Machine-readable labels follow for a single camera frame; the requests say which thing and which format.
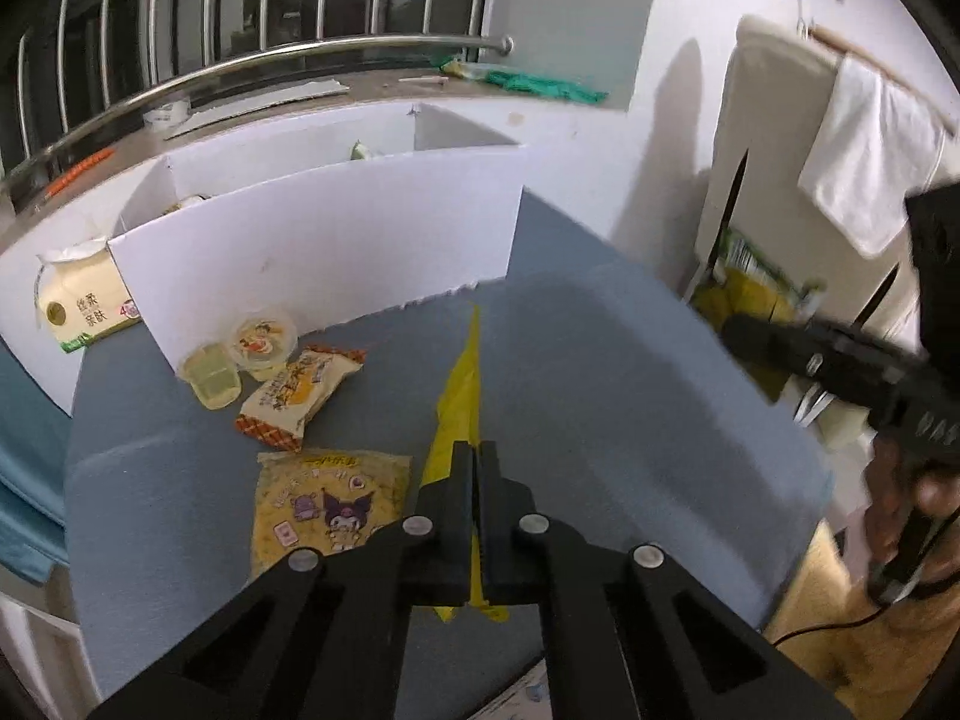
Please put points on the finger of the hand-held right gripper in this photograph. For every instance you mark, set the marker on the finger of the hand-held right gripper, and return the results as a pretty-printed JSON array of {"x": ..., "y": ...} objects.
[
  {"x": 840, "y": 382},
  {"x": 810, "y": 339}
]

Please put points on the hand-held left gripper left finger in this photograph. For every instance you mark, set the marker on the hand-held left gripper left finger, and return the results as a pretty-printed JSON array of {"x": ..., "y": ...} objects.
[{"x": 457, "y": 510}]

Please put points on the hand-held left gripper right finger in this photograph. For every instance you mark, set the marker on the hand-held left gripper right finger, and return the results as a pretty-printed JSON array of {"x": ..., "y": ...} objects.
[{"x": 495, "y": 525}]

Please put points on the yellow green snack packet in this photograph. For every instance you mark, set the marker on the yellow green snack packet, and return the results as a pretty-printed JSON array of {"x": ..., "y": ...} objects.
[{"x": 750, "y": 292}]

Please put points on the plain yellow snack packet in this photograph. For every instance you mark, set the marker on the plain yellow snack packet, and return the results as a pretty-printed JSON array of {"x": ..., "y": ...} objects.
[{"x": 461, "y": 405}]

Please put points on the white cardboard box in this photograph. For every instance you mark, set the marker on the white cardboard box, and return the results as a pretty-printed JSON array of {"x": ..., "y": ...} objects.
[{"x": 337, "y": 240}]

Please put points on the person's right hand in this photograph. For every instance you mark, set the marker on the person's right hand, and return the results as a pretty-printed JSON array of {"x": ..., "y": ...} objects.
[{"x": 937, "y": 495}]

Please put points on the yellow cartoon snack packet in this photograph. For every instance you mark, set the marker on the yellow cartoon snack packet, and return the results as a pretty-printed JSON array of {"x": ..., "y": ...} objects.
[{"x": 315, "y": 495}]

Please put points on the white towel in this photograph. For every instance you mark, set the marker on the white towel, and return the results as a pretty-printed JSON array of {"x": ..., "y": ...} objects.
[{"x": 870, "y": 150}]

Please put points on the orange plaid snack packet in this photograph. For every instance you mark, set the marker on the orange plaid snack packet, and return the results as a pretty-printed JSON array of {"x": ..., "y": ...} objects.
[{"x": 296, "y": 397}]

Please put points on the white chair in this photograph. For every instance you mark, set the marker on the white chair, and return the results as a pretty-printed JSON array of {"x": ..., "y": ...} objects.
[{"x": 765, "y": 127}]

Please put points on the orange lid jelly cup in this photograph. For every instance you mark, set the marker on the orange lid jelly cup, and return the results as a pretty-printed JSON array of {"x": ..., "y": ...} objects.
[{"x": 262, "y": 345}]

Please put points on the pale yellow jelly cup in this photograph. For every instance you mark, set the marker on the pale yellow jelly cup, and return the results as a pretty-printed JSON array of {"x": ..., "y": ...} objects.
[{"x": 210, "y": 376}]

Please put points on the person's tan fleece clothing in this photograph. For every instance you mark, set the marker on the person's tan fleece clothing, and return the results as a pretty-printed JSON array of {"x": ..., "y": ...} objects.
[{"x": 885, "y": 667}]

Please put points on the green plastic packet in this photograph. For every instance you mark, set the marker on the green plastic packet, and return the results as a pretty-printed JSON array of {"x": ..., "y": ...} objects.
[{"x": 540, "y": 86}]

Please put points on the tall white snack packet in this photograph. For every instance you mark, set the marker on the tall white snack packet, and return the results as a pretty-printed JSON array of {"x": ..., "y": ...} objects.
[{"x": 361, "y": 150}]

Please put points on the blue curtain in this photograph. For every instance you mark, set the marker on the blue curtain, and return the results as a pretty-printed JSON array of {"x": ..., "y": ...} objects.
[{"x": 30, "y": 480}]

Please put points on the yellow tissue pack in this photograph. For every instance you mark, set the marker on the yellow tissue pack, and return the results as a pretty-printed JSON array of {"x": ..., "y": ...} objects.
[{"x": 82, "y": 300}]

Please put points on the small wooden stick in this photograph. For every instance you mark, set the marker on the small wooden stick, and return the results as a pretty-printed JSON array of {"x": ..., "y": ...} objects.
[{"x": 424, "y": 79}]

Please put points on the stainless steel window guard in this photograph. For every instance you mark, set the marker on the stainless steel window guard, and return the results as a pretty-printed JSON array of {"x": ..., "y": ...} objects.
[{"x": 300, "y": 51}]

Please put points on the white tape roll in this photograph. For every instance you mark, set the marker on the white tape roll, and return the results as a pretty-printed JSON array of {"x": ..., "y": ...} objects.
[{"x": 165, "y": 115}]

